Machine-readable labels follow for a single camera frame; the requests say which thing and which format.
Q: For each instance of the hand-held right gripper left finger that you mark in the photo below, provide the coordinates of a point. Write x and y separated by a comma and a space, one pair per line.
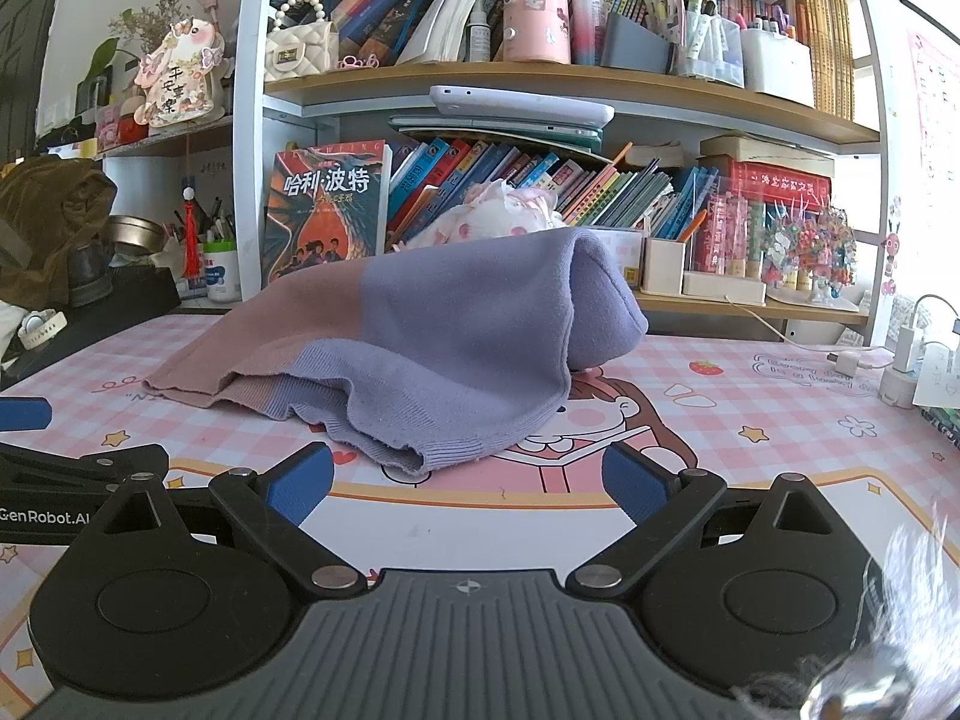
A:
300, 476

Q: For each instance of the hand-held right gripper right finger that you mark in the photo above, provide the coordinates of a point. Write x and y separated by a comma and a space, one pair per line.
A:
634, 480

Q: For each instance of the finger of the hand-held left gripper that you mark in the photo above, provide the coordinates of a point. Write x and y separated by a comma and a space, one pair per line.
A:
22, 414
75, 465

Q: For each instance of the purple and pink knit sweater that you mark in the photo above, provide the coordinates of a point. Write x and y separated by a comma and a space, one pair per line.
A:
450, 330

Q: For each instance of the white wristwatch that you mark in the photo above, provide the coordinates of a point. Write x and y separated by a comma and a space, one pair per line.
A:
41, 328

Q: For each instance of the cartoon printed pink desk mat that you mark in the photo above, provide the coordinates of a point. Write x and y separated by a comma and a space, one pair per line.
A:
750, 420

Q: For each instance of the black case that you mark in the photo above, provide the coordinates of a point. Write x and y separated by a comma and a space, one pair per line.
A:
112, 319

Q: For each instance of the dark leather shoe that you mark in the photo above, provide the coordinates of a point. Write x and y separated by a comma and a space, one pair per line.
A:
91, 274

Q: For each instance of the metal bowl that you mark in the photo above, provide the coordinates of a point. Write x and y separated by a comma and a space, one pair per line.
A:
135, 234

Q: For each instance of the beige pen box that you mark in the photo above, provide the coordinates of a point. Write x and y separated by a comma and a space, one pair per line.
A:
664, 266

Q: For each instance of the white jar blue label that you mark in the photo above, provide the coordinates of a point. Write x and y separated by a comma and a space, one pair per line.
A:
221, 274

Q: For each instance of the white barcode box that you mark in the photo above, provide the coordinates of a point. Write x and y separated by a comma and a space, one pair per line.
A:
619, 251

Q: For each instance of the red tassel charm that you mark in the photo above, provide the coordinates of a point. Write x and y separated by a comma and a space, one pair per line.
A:
193, 240

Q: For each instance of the bunch of pens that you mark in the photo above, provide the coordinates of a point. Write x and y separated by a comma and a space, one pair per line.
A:
214, 221

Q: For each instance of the dragon cover novel book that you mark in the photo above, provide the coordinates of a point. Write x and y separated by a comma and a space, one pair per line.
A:
322, 202

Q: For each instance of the white charger plug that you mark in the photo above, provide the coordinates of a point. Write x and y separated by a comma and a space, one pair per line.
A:
900, 371

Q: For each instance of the colourful bead trinkets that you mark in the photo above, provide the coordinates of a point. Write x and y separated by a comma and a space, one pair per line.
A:
810, 251

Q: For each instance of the row of colourful thin books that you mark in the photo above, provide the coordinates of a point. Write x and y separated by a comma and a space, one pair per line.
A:
600, 191

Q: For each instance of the white plush bunny pink dress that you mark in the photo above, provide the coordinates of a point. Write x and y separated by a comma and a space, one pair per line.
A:
495, 214

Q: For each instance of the red boxed book set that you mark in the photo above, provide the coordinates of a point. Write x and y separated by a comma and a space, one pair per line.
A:
780, 184

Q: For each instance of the beige thick book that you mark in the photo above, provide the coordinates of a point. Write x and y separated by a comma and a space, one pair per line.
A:
765, 148

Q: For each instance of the dark wooden door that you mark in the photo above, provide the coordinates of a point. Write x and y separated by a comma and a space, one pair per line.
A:
30, 52

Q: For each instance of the pink paper hanging ornament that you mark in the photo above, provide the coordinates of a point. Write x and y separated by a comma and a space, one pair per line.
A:
180, 75

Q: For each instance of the white tablet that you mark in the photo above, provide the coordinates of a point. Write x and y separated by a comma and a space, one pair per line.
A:
517, 106

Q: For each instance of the dried flower sprig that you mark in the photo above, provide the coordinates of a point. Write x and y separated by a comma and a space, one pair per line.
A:
139, 26

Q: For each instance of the white quilted pearl handbag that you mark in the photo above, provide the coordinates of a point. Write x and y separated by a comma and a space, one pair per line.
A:
300, 49

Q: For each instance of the clear holder with markers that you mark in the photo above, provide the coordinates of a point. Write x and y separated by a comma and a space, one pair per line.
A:
712, 52

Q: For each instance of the grey desk organizer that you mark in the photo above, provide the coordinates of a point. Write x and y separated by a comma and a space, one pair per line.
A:
634, 45

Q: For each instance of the white storage box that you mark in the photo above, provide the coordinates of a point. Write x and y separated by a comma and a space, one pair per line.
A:
776, 67

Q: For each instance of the pink gradient spray bottle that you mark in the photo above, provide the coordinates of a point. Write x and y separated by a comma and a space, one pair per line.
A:
585, 22

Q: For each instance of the small white dropper bottle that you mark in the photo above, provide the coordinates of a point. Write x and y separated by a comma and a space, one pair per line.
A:
477, 37

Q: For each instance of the set of yellow books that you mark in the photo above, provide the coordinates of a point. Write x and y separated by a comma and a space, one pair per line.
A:
829, 52

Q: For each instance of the stack of leaning dark books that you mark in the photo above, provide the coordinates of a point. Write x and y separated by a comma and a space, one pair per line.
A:
390, 11

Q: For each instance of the pink cylindrical container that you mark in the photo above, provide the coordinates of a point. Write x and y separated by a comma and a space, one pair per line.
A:
534, 11

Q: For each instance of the white frame wooden bookshelf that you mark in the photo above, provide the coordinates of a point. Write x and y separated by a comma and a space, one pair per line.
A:
247, 165

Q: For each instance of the pink wall poster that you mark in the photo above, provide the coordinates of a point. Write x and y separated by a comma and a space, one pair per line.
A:
934, 142

